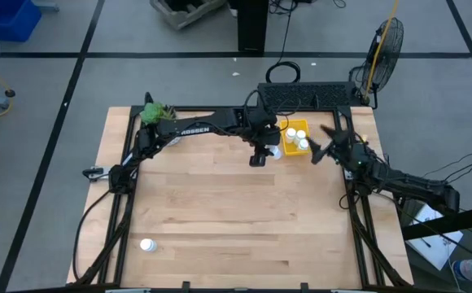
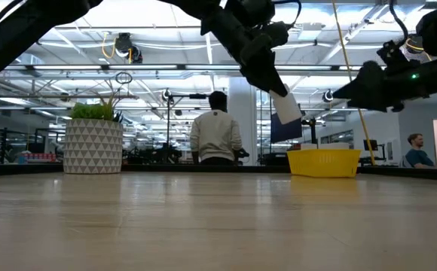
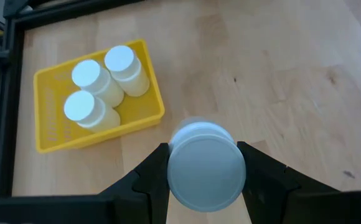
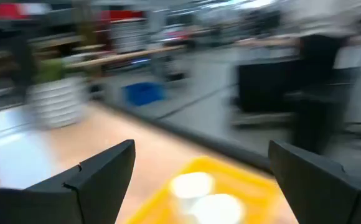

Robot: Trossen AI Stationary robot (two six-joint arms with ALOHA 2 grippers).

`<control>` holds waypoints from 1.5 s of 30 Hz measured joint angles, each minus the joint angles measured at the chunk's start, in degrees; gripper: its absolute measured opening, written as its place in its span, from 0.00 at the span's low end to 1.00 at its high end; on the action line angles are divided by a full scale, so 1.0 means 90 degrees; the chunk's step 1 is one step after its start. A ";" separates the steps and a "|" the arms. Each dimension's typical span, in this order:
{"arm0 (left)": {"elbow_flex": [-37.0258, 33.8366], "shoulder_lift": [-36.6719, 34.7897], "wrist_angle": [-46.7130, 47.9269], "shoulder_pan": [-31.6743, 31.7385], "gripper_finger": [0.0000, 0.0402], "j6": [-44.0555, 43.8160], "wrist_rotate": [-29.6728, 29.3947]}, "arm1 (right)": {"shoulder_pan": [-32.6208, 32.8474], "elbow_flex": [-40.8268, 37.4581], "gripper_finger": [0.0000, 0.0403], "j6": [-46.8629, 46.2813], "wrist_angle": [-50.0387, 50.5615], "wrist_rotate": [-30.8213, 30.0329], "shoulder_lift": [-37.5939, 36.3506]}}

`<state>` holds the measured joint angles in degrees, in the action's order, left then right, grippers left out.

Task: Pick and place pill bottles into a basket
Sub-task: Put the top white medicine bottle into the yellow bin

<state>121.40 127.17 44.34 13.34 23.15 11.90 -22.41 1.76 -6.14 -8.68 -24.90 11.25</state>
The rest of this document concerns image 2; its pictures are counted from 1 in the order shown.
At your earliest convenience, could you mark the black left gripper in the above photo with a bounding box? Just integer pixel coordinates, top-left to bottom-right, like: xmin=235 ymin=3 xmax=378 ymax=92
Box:
xmin=199 ymin=0 xmax=291 ymax=99

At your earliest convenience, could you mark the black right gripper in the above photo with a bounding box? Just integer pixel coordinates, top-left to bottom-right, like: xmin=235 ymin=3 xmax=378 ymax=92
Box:
xmin=332 ymin=38 xmax=433 ymax=113

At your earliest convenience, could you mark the white pill bottle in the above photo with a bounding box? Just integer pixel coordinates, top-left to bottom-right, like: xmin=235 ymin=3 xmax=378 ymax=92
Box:
xmin=269 ymin=84 xmax=304 ymax=126

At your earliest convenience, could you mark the yellow plastic basket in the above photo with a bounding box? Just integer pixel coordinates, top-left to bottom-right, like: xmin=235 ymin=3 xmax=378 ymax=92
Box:
xmin=286 ymin=148 xmax=362 ymax=179

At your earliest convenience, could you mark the white building pillar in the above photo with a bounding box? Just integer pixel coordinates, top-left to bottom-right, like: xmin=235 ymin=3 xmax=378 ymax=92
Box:
xmin=227 ymin=76 xmax=258 ymax=167

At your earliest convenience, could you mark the dark flat monitor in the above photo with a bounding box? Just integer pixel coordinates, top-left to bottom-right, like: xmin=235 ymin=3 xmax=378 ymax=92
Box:
xmin=270 ymin=111 xmax=304 ymax=145

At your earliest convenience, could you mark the black monitor stand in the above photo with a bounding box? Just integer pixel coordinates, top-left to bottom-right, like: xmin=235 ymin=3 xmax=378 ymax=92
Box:
xmin=301 ymin=117 xmax=319 ymax=151

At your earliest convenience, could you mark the person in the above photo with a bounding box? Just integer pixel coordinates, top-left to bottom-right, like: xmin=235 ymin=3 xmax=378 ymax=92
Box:
xmin=404 ymin=132 xmax=437 ymax=169
xmin=188 ymin=90 xmax=250 ymax=166

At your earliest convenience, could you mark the black tripod light stand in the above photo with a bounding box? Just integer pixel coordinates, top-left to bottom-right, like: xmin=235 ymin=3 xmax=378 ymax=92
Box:
xmin=160 ymin=87 xmax=209 ymax=165

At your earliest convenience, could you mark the black ceiling mounted device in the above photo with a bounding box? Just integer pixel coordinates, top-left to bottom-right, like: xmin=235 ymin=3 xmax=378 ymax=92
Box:
xmin=101 ymin=32 xmax=145 ymax=65

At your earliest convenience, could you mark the green artificial plant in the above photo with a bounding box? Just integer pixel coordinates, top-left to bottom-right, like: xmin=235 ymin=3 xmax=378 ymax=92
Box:
xmin=69 ymin=93 xmax=124 ymax=123

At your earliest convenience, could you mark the triangle patterned plant pot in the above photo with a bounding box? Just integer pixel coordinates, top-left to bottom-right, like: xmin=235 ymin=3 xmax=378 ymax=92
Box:
xmin=63 ymin=117 xmax=124 ymax=175

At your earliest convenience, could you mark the red boxes row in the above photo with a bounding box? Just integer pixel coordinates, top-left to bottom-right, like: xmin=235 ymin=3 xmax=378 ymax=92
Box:
xmin=17 ymin=151 xmax=58 ymax=164

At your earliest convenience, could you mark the yellow hanging cable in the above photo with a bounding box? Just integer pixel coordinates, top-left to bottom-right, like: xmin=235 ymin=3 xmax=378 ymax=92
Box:
xmin=330 ymin=0 xmax=377 ymax=167

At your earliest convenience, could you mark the black metal table frame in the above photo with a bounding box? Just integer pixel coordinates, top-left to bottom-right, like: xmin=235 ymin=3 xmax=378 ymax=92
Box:
xmin=0 ymin=161 xmax=437 ymax=182

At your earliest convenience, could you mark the black hanging ring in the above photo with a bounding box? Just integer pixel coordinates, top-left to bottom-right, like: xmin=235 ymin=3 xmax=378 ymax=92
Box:
xmin=115 ymin=71 xmax=134 ymax=86

